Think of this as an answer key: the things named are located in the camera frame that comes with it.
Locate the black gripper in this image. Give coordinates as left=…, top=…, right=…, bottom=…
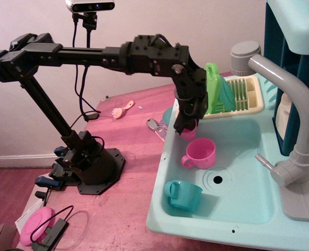
left=174, top=91, right=208, bottom=135

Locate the small pink plastic tumbler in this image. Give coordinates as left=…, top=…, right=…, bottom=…
left=180, top=121, right=197, bottom=141

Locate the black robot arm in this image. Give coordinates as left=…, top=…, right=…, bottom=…
left=0, top=33, right=208, bottom=195

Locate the light blue toy sink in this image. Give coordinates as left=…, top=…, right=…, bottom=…
left=145, top=73, right=309, bottom=245

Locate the teal plate on table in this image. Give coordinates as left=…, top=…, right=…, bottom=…
left=162, top=107, right=173, bottom=125

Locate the green plastic cutting board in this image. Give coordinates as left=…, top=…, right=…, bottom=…
left=205, top=63, right=221, bottom=115

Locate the teal plastic plate in rack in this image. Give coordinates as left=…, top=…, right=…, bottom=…
left=219, top=76, right=236, bottom=112

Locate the cream dish drying rack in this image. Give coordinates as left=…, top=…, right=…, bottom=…
left=203, top=75, right=264, bottom=119

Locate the cream toy dish brush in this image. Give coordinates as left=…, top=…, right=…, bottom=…
left=111, top=100, right=134, bottom=119

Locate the dark teal toy cabinet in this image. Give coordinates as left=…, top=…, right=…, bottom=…
left=264, top=1, right=309, bottom=156

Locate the grey toy faucet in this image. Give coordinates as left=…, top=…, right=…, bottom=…
left=231, top=41, right=309, bottom=222

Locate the white paper sheet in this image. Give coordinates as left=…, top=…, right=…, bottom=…
left=15, top=186, right=47, bottom=234

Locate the black usb hub box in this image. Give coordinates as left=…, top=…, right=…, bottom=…
left=31, top=219, right=69, bottom=251

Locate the pink round disc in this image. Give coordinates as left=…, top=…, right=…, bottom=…
left=20, top=207, right=55, bottom=246

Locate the pink mug with handle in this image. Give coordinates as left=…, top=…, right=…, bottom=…
left=181, top=138, right=216, bottom=169

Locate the teal mug with handle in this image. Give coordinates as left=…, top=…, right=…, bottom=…
left=164, top=180, right=203, bottom=212

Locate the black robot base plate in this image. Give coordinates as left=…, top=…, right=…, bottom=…
left=74, top=148, right=125, bottom=195

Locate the black camera cable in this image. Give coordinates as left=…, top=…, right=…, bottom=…
left=71, top=12, right=101, bottom=121

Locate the blue handled clamp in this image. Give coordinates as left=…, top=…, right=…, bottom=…
left=35, top=176, right=62, bottom=189

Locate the silver depth camera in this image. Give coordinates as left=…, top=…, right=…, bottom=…
left=65, top=0, right=115, bottom=14

